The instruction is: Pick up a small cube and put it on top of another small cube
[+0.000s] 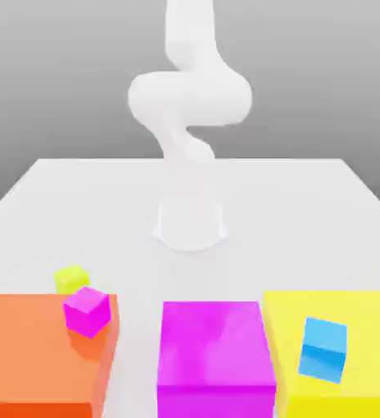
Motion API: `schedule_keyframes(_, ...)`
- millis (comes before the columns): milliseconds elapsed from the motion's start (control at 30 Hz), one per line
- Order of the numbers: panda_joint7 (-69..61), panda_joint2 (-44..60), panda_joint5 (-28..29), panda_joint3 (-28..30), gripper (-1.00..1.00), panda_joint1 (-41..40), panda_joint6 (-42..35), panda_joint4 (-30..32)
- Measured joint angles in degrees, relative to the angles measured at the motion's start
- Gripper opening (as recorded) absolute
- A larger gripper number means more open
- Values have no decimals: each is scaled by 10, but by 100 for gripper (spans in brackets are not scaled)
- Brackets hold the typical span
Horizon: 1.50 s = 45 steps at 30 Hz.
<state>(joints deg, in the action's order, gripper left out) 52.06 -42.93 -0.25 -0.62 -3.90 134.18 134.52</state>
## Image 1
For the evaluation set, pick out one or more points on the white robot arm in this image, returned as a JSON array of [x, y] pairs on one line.
[[190, 98]]

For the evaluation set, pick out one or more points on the small yellow-green cube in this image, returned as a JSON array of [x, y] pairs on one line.
[[70, 277]]

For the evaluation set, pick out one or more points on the small magenta cube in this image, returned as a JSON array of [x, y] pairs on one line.
[[87, 312]]

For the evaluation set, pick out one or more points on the small blue cube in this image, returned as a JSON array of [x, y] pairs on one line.
[[323, 349]]

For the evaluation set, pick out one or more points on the large magenta box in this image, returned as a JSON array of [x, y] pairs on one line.
[[214, 352]]

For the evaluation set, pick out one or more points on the large orange box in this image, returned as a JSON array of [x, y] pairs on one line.
[[30, 352]]

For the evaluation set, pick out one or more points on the large yellow box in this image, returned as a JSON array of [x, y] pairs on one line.
[[366, 352]]

